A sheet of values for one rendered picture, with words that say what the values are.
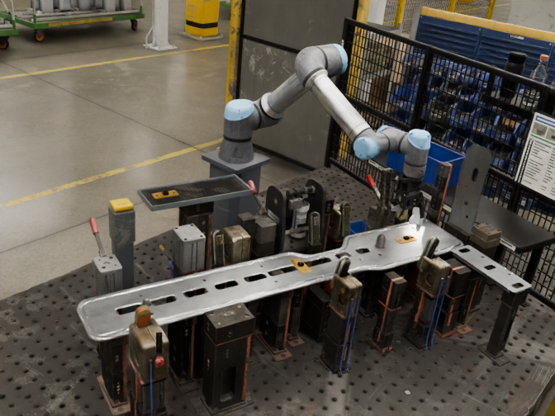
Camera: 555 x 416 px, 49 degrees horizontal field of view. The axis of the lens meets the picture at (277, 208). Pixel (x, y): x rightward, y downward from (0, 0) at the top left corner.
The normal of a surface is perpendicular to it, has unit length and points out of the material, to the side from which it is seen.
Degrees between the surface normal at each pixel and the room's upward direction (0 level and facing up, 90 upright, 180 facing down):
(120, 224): 90
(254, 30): 89
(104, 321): 0
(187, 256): 90
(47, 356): 0
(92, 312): 0
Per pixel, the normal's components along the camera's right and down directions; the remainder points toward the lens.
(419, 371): 0.10, -0.89
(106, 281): 0.51, 0.43
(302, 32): -0.66, 0.32
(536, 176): -0.86, 0.16
